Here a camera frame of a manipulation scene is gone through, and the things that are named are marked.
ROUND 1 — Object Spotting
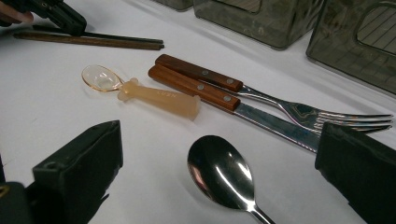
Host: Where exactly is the wooden-handled metal knife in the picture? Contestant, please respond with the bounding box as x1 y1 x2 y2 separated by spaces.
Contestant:
148 63 321 154

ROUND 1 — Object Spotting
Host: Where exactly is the shiny metal spoon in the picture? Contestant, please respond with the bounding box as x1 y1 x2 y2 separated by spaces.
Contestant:
187 134 276 224

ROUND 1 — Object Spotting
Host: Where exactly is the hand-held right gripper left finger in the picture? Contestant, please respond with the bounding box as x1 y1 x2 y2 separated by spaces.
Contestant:
32 119 124 224

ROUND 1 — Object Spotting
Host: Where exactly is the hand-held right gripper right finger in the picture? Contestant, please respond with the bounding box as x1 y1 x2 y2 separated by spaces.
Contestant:
315 121 396 224

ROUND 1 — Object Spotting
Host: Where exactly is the wooden-handled metal fork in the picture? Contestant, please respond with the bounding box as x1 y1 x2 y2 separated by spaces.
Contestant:
154 53 394 134

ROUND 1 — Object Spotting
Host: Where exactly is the translucent orange plastic spoon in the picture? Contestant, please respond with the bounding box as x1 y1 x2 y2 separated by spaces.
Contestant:
81 64 202 121

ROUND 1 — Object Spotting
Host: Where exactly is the white table cover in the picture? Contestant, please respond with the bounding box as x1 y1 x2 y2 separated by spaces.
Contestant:
0 0 396 224

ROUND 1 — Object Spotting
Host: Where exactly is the black chopstick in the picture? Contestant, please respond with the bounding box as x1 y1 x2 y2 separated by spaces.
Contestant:
32 24 164 45

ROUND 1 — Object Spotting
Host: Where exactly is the brown wooden chopstick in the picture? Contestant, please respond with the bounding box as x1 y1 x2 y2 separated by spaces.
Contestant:
12 32 165 51

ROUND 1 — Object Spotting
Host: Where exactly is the smoky transparent plastic bin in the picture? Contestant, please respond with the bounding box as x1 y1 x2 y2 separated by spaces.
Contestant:
305 0 396 96
152 0 194 12
192 0 325 50

